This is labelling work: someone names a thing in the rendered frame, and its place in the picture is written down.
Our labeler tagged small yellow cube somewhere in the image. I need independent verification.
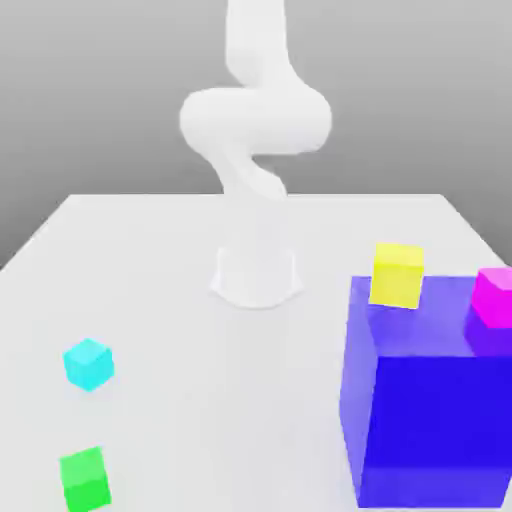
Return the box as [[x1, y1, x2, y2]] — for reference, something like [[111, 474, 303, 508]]
[[368, 242, 425, 310]]

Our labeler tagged small green cube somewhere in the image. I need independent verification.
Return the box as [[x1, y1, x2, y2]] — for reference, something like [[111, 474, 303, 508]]
[[58, 445, 113, 512]]

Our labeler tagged small cyan cube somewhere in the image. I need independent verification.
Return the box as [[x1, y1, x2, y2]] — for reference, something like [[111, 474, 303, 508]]
[[62, 337, 116, 393]]

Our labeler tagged large blue box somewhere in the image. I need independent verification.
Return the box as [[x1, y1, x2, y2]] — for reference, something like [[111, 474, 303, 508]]
[[339, 274, 512, 510]]

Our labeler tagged small magenta cube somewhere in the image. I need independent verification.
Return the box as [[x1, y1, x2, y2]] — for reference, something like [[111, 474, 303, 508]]
[[470, 266, 512, 330]]

